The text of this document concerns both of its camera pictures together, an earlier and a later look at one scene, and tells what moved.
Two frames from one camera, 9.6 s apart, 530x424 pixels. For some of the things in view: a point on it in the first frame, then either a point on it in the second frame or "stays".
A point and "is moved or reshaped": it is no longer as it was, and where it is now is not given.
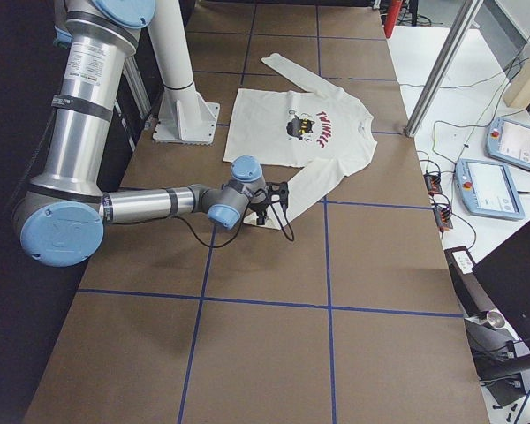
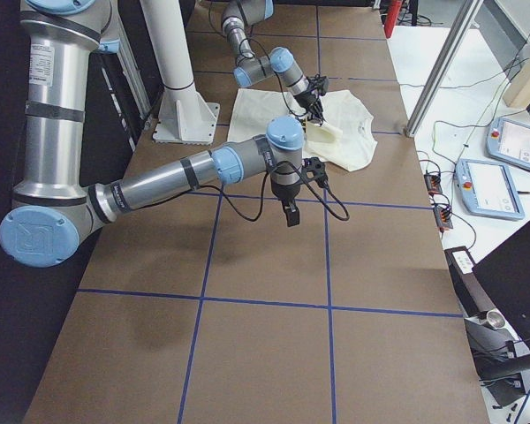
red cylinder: [392, 12] stays
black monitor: [516, 277] stays
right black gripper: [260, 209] to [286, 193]
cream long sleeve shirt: [320, 129] is moved or reshaped
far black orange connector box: [434, 184] stays
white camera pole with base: [184, 117] stays
